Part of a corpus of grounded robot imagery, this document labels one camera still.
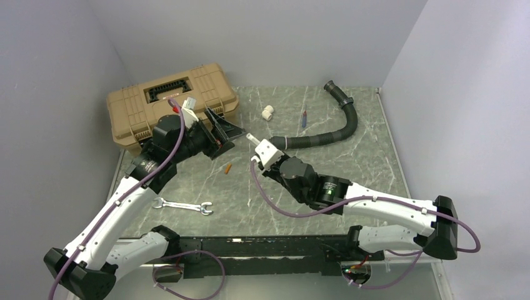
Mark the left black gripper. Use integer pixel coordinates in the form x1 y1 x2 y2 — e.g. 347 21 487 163
171 107 247 164

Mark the orange battery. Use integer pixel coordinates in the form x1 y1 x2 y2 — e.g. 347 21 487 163
224 163 232 174

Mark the white remote control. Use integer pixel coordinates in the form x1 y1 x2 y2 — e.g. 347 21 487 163
246 133 260 145

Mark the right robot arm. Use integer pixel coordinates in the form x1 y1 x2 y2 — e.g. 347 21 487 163
252 156 459 260

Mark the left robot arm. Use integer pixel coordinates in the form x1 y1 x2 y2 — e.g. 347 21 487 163
44 109 246 299

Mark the white pipe fitting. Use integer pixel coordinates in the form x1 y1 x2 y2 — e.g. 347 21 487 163
261 105 274 121

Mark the blue red pen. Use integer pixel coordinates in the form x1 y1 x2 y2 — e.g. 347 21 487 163
301 110 307 128

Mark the tan plastic toolbox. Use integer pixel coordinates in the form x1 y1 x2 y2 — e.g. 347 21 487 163
106 63 239 156

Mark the silver open-end wrench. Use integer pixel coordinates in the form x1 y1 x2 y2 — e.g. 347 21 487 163
152 197 214 216

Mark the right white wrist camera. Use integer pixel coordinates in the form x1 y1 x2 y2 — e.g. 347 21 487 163
254 139 284 169

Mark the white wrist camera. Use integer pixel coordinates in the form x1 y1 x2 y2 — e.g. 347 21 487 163
254 139 284 169
168 97 200 129

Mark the black corrugated hose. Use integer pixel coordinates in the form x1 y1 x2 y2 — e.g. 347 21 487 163
268 80 359 150

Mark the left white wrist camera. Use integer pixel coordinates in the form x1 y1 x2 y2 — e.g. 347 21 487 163
168 97 200 129

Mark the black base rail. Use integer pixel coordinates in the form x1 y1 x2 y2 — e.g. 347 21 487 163
166 234 382 279

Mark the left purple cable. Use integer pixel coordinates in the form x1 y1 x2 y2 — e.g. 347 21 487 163
47 98 186 300

